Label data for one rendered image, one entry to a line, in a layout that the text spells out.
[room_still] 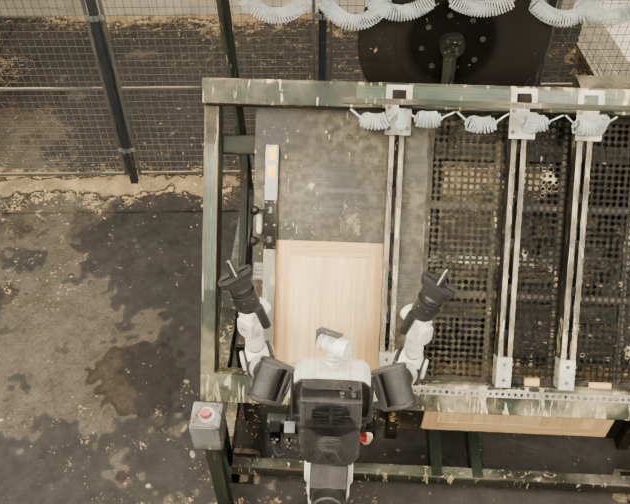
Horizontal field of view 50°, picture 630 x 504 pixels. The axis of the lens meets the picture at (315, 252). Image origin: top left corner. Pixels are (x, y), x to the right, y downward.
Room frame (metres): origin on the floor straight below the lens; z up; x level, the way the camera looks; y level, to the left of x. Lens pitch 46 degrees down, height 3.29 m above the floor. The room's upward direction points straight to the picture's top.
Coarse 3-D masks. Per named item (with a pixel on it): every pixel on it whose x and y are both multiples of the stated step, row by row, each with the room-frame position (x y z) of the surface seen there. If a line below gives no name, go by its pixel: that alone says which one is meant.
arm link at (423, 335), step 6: (426, 324) 1.48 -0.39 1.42; (420, 330) 1.46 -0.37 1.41; (426, 330) 1.45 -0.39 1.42; (432, 330) 1.47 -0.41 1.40; (408, 336) 1.51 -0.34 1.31; (414, 336) 1.51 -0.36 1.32; (420, 336) 1.45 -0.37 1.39; (426, 336) 1.46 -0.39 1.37; (414, 342) 1.47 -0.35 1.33; (420, 342) 1.45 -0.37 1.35; (426, 342) 1.47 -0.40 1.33
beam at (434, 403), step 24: (216, 384) 1.59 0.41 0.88; (240, 384) 1.59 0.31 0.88; (432, 384) 1.57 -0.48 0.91; (456, 384) 1.57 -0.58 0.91; (480, 384) 1.58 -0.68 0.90; (432, 408) 1.50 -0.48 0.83; (456, 408) 1.50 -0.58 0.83; (480, 408) 1.50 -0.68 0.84; (504, 408) 1.50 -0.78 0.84; (528, 408) 1.50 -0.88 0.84; (552, 408) 1.49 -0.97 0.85; (576, 408) 1.49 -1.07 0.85; (600, 408) 1.49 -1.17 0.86; (624, 408) 1.49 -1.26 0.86
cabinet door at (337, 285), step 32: (288, 256) 1.94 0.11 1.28; (320, 256) 1.94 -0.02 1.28; (352, 256) 1.94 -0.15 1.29; (288, 288) 1.86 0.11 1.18; (320, 288) 1.86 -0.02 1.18; (352, 288) 1.85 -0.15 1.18; (288, 320) 1.77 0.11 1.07; (320, 320) 1.77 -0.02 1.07; (352, 320) 1.77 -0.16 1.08; (288, 352) 1.69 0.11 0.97; (320, 352) 1.69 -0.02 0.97; (352, 352) 1.68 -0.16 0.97
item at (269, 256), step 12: (276, 156) 2.19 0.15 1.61; (276, 168) 2.16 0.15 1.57; (276, 180) 2.12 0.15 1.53; (276, 192) 2.09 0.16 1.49; (276, 228) 2.01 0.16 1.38; (276, 240) 1.99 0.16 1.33; (264, 252) 1.94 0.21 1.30; (264, 264) 1.91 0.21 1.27; (264, 276) 1.88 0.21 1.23; (264, 288) 1.85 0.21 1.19; (264, 336) 1.72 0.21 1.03
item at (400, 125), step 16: (400, 112) 2.12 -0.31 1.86; (400, 128) 2.11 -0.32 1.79; (400, 144) 2.17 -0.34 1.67; (400, 160) 2.13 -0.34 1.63; (400, 176) 2.09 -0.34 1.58; (400, 192) 2.05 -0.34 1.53; (400, 208) 2.01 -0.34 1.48; (384, 224) 2.01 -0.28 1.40; (384, 240) 1.94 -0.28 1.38; (384, 256) 1.90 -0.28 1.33; (384, 272) 1.85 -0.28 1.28; (384, 288) 1.81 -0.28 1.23; (384, 304) 1.77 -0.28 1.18; (384, 320) 1.73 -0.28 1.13; (384, 336) 1.69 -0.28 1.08; (384, 352) 1.65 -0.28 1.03
